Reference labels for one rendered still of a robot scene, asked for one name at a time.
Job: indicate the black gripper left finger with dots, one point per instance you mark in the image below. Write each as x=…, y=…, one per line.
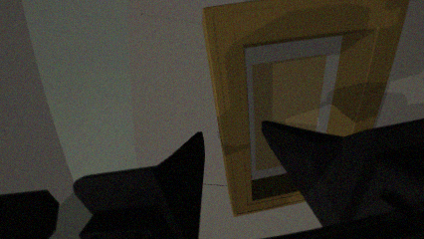
x=174, y=185

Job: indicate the wooden picture frame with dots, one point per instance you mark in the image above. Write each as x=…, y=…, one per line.
x=319, y=65

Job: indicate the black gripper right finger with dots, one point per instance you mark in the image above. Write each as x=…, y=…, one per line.
x=330, y=170

